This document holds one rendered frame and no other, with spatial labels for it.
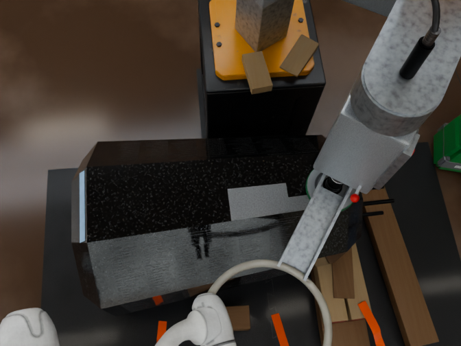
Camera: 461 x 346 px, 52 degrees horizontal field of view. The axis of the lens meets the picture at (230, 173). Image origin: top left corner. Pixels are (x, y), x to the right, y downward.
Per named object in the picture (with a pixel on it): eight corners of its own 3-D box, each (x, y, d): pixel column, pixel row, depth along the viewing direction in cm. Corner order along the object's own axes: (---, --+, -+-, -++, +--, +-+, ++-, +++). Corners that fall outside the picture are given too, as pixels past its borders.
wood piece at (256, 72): (241, 60, 233) (241, 54, 228) (261, 57, 235) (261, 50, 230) (251, 95, 226) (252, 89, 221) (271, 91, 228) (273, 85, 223)
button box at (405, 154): (380, 167, 165) (411, 130, 139) (387, 171, 164) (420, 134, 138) (372, 187, 162) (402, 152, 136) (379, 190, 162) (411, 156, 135)
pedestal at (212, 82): (196, 70, 322) (191, -10, 254) (291, 64, 327) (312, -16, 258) (203, 158, 298) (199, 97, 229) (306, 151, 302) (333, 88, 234)
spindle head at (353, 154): (347, 99, 190) (384, 25, 149) (398, 122, 187) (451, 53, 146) (309, 171, 178) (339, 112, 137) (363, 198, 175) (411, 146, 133)
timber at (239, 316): (193, 333, 258) (193, 331, 246) (193, 310, 262) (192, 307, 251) (249, 330, 259) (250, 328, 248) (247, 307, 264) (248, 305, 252)
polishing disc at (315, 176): (357, 211, 200) (359, 211, 199) (307, 209, 199) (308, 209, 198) (355, 165, 208) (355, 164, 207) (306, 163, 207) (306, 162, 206)
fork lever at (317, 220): (346, 107, 192) (348, 104, 187) (391, 128, 189) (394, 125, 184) (268, 261, 186) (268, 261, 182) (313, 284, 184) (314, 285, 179)
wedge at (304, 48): (300, 40, 239) (301, 33, 235) (317, 49, 237) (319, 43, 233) (279, 67, 233) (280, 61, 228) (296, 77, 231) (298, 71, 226)
